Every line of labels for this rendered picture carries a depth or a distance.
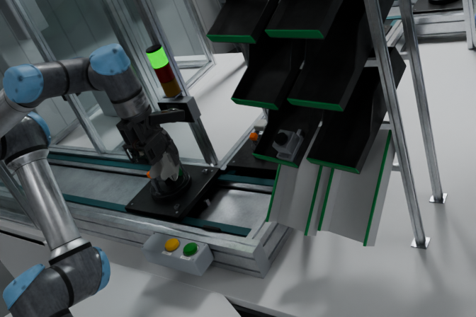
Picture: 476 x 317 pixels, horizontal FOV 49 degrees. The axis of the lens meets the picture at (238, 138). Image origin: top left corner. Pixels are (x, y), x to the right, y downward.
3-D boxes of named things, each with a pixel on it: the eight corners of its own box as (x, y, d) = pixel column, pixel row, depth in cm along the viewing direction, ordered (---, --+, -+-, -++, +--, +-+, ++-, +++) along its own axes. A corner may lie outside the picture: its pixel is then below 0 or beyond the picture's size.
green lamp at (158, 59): (161, 68, 153) (154, 53, 150) (149, 68, 156) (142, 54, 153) (171, 59, 156) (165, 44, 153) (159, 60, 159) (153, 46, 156)
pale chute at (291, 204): (316, 236, 129) (305, 235, 126) (275, 222, 138) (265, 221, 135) (341, 125, 130) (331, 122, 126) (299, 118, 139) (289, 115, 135)
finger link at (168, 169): (163, 192, 125) (147, 162, 121) (178, 176, 129) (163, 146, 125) (173, 194, 124) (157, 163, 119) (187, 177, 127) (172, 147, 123)
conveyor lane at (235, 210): (259, 258, 147) (248, 233, 142) (74, 216, 197) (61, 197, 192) (302, 192, 165) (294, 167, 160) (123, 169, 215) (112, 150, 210)
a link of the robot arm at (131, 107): (125, 85, 119) (151, 85, 115) (134, 102, 122) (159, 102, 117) (104, 104, 115) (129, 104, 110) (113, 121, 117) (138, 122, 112)
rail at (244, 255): (263, 279, 141) (251, 250, 135) (63, 228, 193) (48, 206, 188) (273, 263, 144) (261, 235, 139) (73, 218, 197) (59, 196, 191)
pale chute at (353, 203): (375, 246, 120) (365, 246, 117) (327, 231, 129) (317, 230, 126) (401, 127, 121) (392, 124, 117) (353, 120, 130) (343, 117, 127)
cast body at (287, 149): (297, 165, 121) (281, 151, 116) (282, 162, 124) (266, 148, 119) (311, 134, 123) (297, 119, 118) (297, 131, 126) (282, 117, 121)
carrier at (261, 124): (290, 176, 159) (278, 143, 153) (227, 170, 173) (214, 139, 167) (322, 130, 174) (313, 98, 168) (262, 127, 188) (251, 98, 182)
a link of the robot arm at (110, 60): (103, 42, 114) (128, 39, 109) (124, 85, 120) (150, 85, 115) (77, 59, 110) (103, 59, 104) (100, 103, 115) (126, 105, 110)
